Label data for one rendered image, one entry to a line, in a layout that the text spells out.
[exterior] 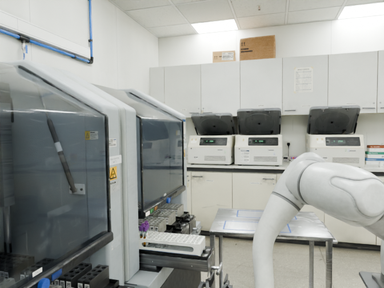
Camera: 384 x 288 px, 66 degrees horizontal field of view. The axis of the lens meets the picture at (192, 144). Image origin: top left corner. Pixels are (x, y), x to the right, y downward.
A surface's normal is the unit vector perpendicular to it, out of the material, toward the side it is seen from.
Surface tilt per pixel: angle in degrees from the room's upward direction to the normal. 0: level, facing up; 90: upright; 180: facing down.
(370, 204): 87
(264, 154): 90
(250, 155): 90
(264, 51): 89
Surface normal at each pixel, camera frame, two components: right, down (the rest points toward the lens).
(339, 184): -0.72, -0.43
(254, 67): -0.27, 0.05
